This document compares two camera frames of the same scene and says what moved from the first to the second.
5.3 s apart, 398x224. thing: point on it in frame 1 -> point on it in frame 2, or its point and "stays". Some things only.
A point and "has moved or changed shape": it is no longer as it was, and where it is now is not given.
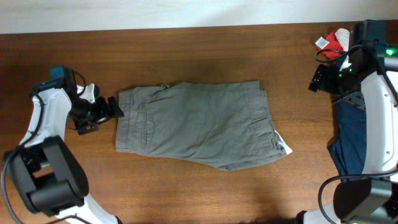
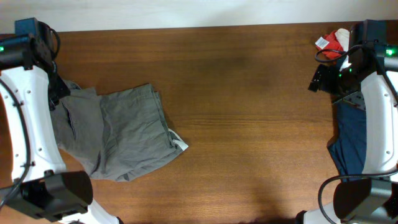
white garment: [343, 35] stays
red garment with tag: [330, 41] stays
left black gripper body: [101, 113] -> [58, 90]
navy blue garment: [348, 146] stays
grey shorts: [227, 125] has moved or changed shape
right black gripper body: [323, 80] stays
